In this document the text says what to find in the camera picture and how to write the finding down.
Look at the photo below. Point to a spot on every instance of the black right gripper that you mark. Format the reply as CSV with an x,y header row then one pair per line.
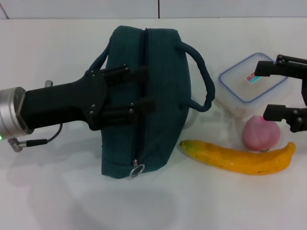
x,y
304,91

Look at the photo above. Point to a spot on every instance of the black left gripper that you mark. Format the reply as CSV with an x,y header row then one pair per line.
x,y
62,103

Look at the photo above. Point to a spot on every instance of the dark teal insulated lunch bag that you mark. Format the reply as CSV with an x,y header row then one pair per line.
x,y
165,95

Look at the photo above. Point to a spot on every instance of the clear blue-rimmed plastic food container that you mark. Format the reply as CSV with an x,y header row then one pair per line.
x,y
242,83

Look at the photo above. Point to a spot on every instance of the yellow banana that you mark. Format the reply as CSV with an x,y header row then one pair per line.
x,y
239,161

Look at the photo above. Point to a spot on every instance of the pink peach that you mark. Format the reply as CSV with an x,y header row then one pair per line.
x,y
260,135

